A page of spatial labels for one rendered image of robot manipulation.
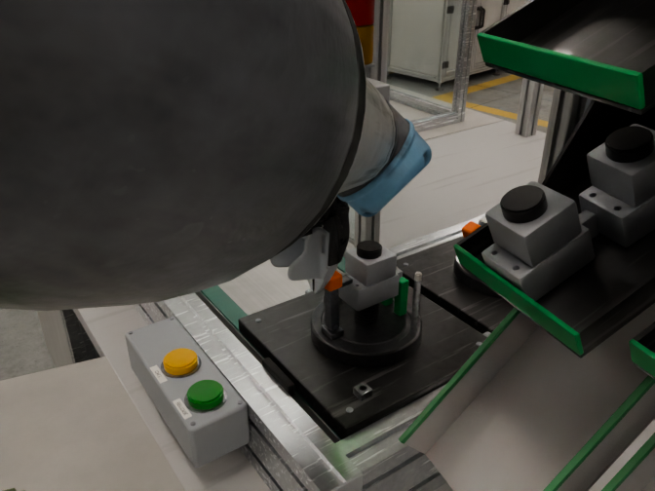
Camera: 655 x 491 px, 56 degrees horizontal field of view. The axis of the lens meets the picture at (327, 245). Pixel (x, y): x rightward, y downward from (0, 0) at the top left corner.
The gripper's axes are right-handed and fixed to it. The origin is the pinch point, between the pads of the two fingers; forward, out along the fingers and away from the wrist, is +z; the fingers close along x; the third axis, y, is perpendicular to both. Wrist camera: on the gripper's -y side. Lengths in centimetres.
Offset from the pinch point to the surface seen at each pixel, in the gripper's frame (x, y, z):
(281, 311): -10.1, -0.4, 10.2
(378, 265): 2.2, -6.6, -0.7
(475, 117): -82, -116, 21
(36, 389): -27.3, 29.2, 21.4
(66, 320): -69, 18, 39
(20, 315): -191, 18, 107
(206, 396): -0.4, 15.0, 10.0
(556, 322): 31.1, 2.9, -13.5
